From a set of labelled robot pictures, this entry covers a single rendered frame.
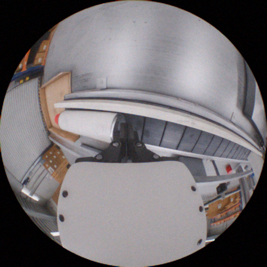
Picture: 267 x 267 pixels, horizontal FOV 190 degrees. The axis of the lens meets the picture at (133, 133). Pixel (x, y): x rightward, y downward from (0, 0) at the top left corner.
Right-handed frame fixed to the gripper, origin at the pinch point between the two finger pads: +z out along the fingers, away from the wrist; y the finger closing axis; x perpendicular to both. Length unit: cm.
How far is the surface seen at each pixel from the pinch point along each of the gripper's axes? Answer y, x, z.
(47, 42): -232, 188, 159
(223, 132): 15.1, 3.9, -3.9
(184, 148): 12.1, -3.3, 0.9
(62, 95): -24.9, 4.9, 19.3
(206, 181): 12.5, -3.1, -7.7
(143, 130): 3.4, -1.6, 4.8
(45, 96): -47, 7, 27
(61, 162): -216, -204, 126
